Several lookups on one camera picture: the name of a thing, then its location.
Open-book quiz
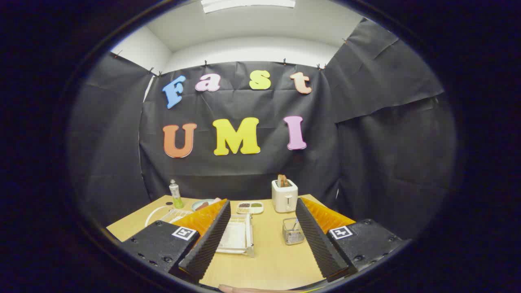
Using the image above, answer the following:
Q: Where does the white wire dish rack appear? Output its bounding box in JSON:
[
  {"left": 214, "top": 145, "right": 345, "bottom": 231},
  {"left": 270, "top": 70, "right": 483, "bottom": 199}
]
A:
[{"left": 157, "top": 208, "right": 255, "bottom": 258}]

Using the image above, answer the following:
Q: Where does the white divided tray with beans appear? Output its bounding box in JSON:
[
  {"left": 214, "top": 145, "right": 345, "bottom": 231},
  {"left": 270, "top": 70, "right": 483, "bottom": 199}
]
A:
[{"left": 236, "top": 201, "right": 264, "bottom": 215}]

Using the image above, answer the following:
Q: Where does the white toaster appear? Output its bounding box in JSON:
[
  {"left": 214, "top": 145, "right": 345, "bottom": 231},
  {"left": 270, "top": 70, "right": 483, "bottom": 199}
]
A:
[{"left": 271, "top": 179, "right": 298, "bottom": 213}]

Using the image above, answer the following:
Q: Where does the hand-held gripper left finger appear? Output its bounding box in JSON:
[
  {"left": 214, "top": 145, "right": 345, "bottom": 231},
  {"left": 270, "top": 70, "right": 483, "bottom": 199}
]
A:
[{"left": 121, "top": 199, "right": 232, "bottom": 284}]

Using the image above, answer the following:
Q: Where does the black backdrop cloth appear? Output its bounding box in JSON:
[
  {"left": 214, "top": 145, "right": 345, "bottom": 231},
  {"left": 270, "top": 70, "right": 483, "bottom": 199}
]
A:
[{"left": 67, "top": 18, "right": 456, "bottom": 241}]

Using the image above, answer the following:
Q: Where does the metal wire basket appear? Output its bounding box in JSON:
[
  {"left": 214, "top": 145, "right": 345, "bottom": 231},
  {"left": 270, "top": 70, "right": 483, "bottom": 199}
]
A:
[{"left": 282, "top": 218, "right": 305, "bottom": 245}]

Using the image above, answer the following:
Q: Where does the light green plate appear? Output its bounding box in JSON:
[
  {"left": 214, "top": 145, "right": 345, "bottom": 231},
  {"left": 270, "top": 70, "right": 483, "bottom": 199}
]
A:
[{"left": 191, "top": 199, "right": 216, "bottom": 212}]

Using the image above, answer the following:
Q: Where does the green liquid bottle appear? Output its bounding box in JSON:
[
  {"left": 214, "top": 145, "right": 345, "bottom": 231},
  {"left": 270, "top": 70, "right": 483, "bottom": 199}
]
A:
[{"left": 169, "top": 179, "right": 184, "bottom": 209}]

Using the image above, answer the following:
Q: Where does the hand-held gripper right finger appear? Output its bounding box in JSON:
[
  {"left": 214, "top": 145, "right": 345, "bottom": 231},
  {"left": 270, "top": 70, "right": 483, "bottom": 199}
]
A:
[{"left": 296, "top": 197, "right": 409, "bottom": 283}]

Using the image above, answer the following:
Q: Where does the ceiling light panel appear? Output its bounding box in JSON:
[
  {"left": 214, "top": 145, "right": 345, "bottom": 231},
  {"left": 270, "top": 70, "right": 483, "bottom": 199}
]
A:
[{"left": 201, "top": 0, "right": 296, "bottom": 13}]

